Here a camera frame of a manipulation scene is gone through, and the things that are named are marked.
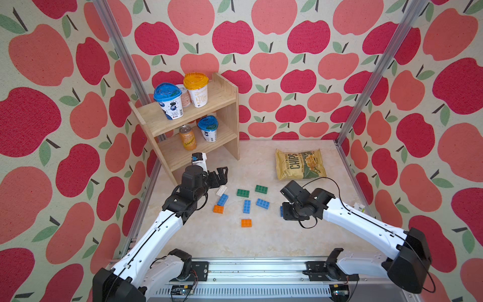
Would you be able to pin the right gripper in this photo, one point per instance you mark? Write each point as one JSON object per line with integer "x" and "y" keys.
{"x": 285, "y": 214}

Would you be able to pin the wooden two-tier shelf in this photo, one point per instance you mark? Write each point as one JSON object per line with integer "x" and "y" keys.
{"x": 223, "y": 103}

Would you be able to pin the yellow chips bag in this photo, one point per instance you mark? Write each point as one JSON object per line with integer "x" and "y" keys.
{"x": 299, "y": 165}

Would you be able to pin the blue lid yogurt cup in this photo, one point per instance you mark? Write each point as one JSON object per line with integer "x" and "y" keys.
{"x": 208, "y": 127}
{"x": 168, "y": 96}

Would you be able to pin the aluminium corner post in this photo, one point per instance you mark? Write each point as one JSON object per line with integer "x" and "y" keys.
{"x": 409, "y": 18}
{"x": 107, "y": 17}

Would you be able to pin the green lego brick left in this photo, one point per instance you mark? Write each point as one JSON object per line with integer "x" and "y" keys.
{"x": 243, "y": 193}

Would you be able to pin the green lego brick right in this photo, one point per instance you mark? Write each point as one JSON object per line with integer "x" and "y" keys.
{"x": 261, "y": 189}

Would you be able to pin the orange soda can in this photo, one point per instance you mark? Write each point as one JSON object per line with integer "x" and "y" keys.
{"x": 188, "y": 138}

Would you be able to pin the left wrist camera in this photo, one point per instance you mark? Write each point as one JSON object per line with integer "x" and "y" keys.
{"x": 199, "y": 159}

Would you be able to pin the right aluminium corner post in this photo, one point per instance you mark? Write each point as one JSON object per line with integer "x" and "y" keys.
{"x": 409, "y": 18}

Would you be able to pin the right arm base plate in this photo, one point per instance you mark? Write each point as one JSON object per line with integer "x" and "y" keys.
{"x": 321, "y": 271}

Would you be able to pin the pink yogurt cup behind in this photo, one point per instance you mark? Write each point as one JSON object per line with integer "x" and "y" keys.
{"x": 185, "y": 96}

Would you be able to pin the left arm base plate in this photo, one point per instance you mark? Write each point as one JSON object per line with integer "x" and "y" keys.
{"x": 195, "y": 270}

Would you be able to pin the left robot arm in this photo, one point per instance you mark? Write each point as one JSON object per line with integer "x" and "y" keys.
{"x": 139, "y": 274}

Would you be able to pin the blue lid yogurt cup upper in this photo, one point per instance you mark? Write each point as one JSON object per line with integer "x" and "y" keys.
{"x": 168, "y": 96}

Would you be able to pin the orange square lego brick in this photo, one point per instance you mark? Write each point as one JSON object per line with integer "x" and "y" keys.
{"x": 246, "y": 223}

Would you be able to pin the light blue lego brick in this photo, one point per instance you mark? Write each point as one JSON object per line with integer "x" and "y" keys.
{"x": 263, "y": 204}
{"x": 247, "y": 207}
{"x": 223, "y": 199}

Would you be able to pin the left aluminium corner post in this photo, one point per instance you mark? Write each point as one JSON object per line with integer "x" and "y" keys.
{"x": 107, "y": 17}

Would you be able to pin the small green white carton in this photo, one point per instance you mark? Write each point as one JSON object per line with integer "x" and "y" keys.
{"x": 359, "y": 207}

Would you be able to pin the orange lid yogurt cup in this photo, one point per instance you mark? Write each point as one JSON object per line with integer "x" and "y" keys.
{"x": 197, "y": 85}

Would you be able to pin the white lego brick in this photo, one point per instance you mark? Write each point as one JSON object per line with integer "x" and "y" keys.
{"x": 221, "y": 190}

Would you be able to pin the orange lego brick left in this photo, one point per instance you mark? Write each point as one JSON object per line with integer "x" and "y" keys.
{"x": 218, "y": 209}

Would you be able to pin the green lego brick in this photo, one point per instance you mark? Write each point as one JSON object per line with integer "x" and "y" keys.
{"x": 261, "y": 189}
{"x": 243, "y": 193}

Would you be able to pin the blue lid yogurt cup lower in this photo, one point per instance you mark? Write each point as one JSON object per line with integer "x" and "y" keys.
{"x": 208, "y": 127}

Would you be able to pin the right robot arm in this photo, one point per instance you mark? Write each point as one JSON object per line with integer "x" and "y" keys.
{"x": 404, "y": 256}

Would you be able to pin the aluminium front rail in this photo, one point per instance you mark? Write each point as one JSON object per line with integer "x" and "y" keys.
{"x": 276, "y": 279}

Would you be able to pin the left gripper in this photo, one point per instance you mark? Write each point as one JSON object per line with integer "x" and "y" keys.
{"x": 217, "y": 182}

